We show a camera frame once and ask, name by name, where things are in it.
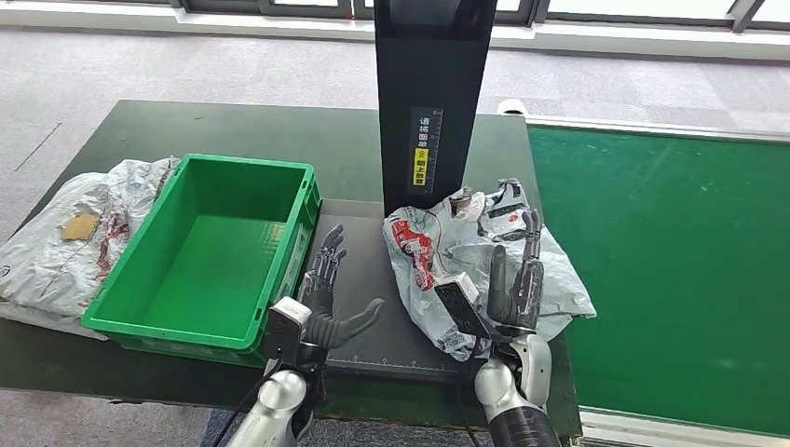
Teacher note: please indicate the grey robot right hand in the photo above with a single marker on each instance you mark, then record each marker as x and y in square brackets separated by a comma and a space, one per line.
[521, 302]

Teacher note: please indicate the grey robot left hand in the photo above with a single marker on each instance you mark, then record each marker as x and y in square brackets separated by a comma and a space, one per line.
[321, 302]

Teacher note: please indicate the grey white parcel red print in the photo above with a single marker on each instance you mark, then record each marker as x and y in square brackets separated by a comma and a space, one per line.
[457, 247]

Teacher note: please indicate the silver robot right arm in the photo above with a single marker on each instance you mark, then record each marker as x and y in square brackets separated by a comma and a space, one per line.
[518, 395]

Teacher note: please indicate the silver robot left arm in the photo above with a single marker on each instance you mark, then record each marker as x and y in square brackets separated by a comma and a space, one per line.
[271, 407]

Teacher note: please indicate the green conveyor belt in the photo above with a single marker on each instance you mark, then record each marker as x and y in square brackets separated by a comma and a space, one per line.
[666, 247]

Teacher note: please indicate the black inbound scanner machine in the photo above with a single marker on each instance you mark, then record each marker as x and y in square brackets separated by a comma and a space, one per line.
[426, 74]

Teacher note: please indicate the white parcel bag brown patch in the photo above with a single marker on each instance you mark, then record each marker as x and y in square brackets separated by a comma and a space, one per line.
[49, 259]

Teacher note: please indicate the green plastic crate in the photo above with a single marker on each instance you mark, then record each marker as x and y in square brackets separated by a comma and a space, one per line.
[210, 271]

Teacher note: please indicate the dark green table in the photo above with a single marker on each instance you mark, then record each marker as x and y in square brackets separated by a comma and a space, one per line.
[247, 142]

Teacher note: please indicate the yellow black ruler label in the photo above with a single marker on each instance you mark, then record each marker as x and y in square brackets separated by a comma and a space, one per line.
[424, 154]

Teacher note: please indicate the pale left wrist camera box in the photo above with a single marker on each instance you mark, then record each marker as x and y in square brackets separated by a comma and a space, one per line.
[285, 327]

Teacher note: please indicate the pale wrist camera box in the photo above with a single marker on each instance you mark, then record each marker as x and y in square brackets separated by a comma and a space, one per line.
[463, 305]
[285, 327]

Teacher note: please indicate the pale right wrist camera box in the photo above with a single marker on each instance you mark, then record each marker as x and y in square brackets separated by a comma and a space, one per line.
[463, 305]

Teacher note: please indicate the silver conveyor frame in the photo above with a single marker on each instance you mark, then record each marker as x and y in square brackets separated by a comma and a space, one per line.
[648, 128]

